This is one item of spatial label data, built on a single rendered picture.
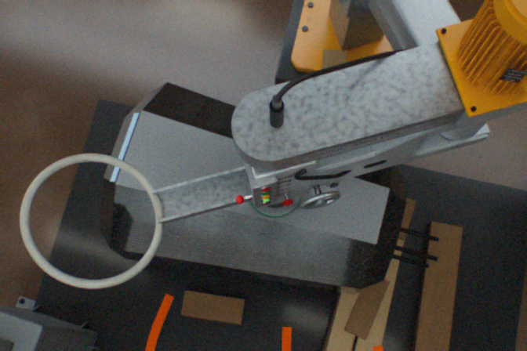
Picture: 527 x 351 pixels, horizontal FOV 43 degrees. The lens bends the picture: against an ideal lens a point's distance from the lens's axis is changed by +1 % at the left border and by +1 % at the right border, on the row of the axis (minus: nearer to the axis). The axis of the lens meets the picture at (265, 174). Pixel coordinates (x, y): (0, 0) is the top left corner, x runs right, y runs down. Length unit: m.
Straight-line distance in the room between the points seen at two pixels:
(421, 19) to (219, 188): 0.92
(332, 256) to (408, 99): 1.01
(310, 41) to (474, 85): 1.18
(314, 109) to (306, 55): 1.09
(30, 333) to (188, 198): 0.81
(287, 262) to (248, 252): 0.17
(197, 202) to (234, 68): 1.48
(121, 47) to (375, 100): 2.27
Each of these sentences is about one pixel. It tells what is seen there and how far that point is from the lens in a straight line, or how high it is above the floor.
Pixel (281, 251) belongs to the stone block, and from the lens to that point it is 2.81.
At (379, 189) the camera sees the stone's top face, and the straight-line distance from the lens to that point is 2.79.
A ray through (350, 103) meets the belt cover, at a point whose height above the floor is 1.69.
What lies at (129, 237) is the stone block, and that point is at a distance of 2.96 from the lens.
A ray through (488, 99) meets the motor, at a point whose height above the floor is 1.72.
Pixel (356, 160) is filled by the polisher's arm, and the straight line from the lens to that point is 2.22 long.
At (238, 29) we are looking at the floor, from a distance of 3.94.
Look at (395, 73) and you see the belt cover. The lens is 2.00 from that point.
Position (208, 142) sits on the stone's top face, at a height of 0.82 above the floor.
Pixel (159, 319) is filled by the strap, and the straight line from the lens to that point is 3.53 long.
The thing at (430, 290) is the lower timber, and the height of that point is 0.10.
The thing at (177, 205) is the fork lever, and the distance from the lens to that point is 2.50.
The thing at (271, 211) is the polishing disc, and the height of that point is 0.88.
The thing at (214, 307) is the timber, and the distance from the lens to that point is 3.38.
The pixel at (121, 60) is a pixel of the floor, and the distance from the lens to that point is 3.94.
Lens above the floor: 3.50
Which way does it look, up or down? 75 degrees down
